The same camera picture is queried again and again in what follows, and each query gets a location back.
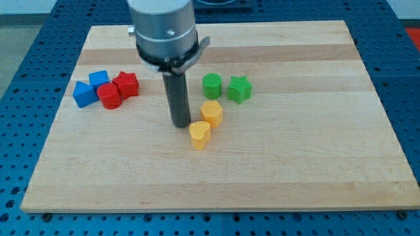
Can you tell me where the yellow heart block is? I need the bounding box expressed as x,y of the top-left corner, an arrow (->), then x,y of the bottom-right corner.
189,121 -> 211,150

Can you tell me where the yellow hexagon block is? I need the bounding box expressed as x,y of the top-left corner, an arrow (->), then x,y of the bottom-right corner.
199,101 -> 223,128

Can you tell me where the green cylinder block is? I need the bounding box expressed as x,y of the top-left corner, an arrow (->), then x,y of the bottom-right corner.
202,73 -> 222,100

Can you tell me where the green star block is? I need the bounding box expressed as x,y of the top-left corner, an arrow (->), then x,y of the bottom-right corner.
227,75 -> 253,104

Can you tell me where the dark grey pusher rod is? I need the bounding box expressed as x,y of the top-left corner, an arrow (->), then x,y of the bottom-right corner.
163,73 -> 191,128

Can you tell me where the black clamp with metal lever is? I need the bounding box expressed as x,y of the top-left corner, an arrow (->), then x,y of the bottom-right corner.
136,36 -> 211,75

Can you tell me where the red star block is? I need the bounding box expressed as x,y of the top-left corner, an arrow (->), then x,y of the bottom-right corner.
112,71 -> 140,100

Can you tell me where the wooden board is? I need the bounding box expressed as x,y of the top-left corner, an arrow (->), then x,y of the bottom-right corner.
20,20 -> 419,213

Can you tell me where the red cylinder block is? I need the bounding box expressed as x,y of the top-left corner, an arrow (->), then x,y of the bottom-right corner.
96,83 -> 123,109

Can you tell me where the blue cube block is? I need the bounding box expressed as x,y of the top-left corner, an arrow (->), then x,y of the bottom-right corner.
89,70 -> 109,90

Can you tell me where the blue triangle block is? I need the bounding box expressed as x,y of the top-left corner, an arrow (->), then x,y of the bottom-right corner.
72,81 -> 99,108

